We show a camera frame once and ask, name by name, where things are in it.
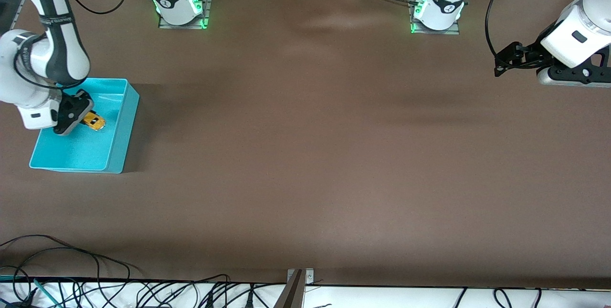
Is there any yellow toy beetle car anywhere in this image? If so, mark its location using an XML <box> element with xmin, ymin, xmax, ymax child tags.
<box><xmin>82</xmin><ymin>111</ymin><xmax>106</xmax><ymax>132</ymax></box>

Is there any teal plastic bin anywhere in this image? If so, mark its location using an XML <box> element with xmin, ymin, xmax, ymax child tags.
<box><xmin>29</xmin><ymin>77</ymin><xmax>140</xmax><ymax>174</ymax></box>

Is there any teal thin tool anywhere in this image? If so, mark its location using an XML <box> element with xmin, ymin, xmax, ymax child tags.
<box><xmin>32</xmin><ymin>278</ymin><xmax>62</xmax><ymax>308</ymax></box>

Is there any grey aluminium bar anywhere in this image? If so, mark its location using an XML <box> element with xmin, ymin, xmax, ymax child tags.
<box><xmin>273</xmin><ymin>270</ymin><xmax>305</xmax><ymax>308</ymax></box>

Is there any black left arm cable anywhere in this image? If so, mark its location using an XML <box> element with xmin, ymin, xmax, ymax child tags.
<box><xmin>485</xmin><ymin>0</ymin><xmax>520</xmax><ymax>58</ymax></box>

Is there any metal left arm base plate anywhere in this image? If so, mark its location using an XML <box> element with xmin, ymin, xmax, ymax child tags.
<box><xmin>408</xmin><ymin>0</ymin><xmax>462</xmax><ymax>35</ymax></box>

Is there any thin black table cable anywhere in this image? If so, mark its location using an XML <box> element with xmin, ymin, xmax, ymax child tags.
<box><xmin>0</xmin><ymin>234</ymin><xmax>144</xmax><ymax>281</ymax></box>

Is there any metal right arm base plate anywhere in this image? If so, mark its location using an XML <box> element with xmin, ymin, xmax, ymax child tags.
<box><xmin>158</xmin><ymin>0</ymin><xmax>213</xmax><ymax>30</ymax></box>

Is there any black tangled floor cable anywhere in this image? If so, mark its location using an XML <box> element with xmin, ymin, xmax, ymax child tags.
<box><xmin>136</xmin><ymin>274</ymin><xmax>231</xmax><ymax>308</ymax></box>

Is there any black looped floor cable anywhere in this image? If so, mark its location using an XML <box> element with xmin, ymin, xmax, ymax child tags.
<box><xmin>493</xmin><ymin>288</ymin><xmax>514</xmax><ymax>308</ymax></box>

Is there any small metal bracket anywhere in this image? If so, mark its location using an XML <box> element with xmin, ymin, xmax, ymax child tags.
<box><xmin>286</xmin><ymin>268</ymin><xmax>315</xmax><ymax>286</ymax></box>

